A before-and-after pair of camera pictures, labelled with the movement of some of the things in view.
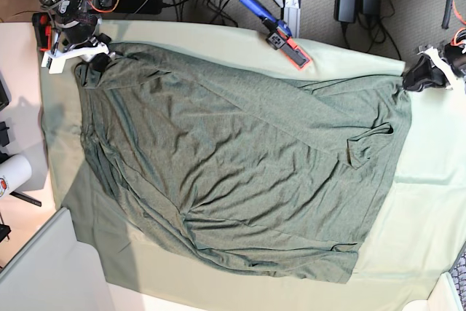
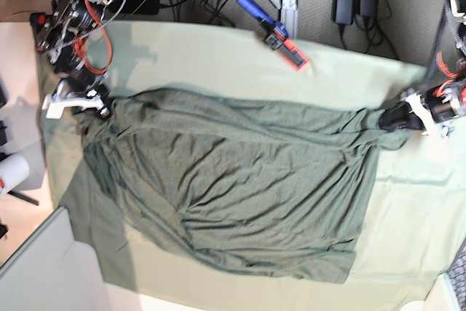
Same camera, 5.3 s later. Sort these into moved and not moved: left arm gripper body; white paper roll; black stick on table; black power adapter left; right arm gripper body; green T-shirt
Moved: green T-shirt; right arm gripper body; left arm gripper body
Not moved: white paper roll; black power adapter left; black stick on table
